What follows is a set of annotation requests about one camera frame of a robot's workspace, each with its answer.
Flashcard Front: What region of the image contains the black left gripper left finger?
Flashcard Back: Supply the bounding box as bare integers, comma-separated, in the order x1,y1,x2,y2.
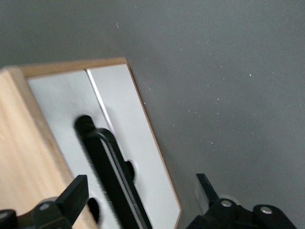
0,175,89,229

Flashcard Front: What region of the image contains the white drawer with black handle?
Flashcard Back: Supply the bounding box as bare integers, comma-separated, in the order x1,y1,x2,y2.
26,69,153,229

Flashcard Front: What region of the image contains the wooden drawer cabinet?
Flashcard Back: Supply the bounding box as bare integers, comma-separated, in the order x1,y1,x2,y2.
0,57,182,229

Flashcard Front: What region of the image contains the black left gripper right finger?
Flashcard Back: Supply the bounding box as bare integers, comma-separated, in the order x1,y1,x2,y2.
188,173,297,229

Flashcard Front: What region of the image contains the dark grey table mat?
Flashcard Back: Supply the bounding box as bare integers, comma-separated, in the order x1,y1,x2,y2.
0,0,305,229

